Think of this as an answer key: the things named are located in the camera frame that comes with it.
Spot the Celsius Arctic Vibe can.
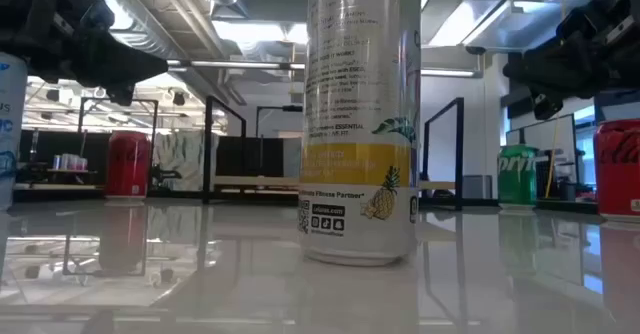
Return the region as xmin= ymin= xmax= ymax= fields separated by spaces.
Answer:
xmin=0 ymin=51 xmax=29 ymax=212

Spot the grey bin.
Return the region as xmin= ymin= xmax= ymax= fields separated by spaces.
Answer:
xmin=462 ymin=174 xmax=494 ymax=200

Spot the white crumpled cover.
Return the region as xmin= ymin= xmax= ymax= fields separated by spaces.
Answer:
xmin=152 ymin=130 xmax=220 ymax=191

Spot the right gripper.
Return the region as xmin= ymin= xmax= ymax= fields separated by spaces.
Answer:
xmin=502 ymin=0 xmax=640 ymax=121

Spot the red Coca-Cola can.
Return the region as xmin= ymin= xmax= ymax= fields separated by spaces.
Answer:
xmin=104 ymin=130 xmax=153 ymax=202
xmin=592 ymin=118 xmax=640 ymax=222

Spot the black frame wooden shelf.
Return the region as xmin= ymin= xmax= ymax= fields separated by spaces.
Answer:
xmin=201 ymin=94 xmax=466 ymax=212

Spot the green Sprite can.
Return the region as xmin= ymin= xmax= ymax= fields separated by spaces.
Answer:
xmin=496 ymin=144 xmax=540 ymax=211

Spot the background wooden table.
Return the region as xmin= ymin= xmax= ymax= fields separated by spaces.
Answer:
xmin=13 ymin=167 xmax=106 ymax=191

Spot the bright ceiling light panel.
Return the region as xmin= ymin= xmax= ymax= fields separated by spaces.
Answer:
xmin=212 ymin=21 xmax=309 ymax=45

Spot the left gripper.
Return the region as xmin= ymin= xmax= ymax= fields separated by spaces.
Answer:
xmin=0 ymin=0 xmax=169 ymax=108

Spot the Celsius Tropical Vibe can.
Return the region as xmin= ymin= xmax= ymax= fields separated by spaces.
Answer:
xmin=298 ymin=0 xmax=422 ymax=268

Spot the black partition panel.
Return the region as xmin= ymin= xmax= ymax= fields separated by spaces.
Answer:
xmin=19 ymin=130 xmax=112 ymax=185
xmin=215 ymin=136 xmax=285 ymax=178

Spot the silver ventilation duct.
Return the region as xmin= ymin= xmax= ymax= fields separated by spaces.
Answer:
xmin=64 ymin=0 xmax=226 ymax=60

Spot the black table frame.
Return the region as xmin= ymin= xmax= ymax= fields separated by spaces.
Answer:
xmin=12 ymin=187 xmax=601 ymax=215

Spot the rectangular silver duct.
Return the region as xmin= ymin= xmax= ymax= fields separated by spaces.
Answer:
xmin=422 ymin=0 xmax=566 ymax=55

